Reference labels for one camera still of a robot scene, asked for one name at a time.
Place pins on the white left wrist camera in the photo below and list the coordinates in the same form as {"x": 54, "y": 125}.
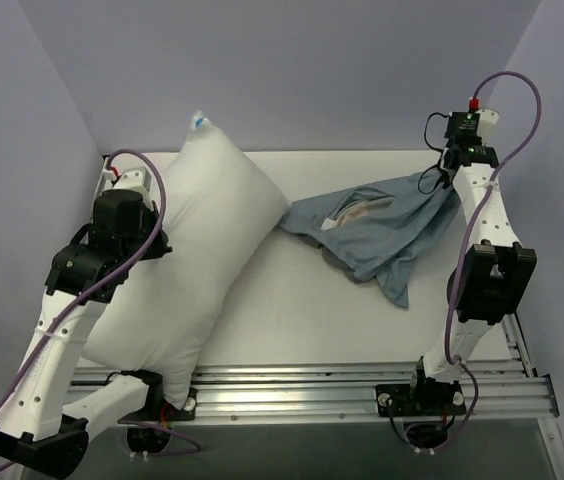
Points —
{"x": 137, "y": 179}

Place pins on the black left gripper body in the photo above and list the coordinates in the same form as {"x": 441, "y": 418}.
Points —
{"x": 154, "y": 245}

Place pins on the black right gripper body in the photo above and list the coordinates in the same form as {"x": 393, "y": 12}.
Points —
{"x": 448, "y": 163}

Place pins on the blue grey pillowcase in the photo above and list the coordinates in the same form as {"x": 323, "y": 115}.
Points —
{"x": 376, "y": 231}

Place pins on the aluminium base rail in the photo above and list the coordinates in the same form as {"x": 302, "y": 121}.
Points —
{"x": 346, "y": 393}

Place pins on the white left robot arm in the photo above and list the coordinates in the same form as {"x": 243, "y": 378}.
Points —
{"x": 37, "y": 429}

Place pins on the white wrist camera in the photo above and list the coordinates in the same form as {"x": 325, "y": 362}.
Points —
{"x": 137, "y": 179}
{"x": 471, "y": 127}

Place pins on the white pillow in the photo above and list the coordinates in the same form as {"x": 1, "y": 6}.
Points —
{"x": 220, "y": 207}

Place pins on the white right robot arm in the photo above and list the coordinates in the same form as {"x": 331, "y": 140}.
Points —
{"x": 488, "y": 282}

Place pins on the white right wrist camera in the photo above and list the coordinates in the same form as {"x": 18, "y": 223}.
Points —
{"x": 471, "y": 127}

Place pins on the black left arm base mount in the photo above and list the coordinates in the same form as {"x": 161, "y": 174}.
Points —
{"x": 158, "y": 409}

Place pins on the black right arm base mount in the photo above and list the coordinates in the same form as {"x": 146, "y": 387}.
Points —
{"x": 403, "y": 400}

